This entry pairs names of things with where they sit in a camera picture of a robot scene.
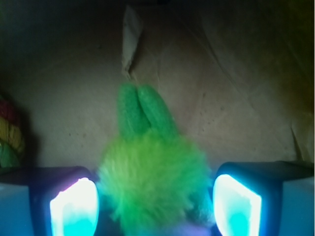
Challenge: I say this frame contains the green plush animal toy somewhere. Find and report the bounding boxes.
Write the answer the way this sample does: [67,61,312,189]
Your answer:
[97,84,216,236]

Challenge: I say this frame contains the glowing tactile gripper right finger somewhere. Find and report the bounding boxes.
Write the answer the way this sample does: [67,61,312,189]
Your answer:
[213,161,315,236]

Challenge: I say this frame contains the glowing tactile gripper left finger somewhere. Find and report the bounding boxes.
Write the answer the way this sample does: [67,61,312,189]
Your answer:
[0,166,99,236]

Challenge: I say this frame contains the brown paper bag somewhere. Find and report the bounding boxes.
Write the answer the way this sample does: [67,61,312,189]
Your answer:
[0,0,315,169]

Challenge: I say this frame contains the striped rope candy cane toy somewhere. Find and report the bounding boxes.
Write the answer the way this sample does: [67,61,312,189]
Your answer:
[0,96,25,168]

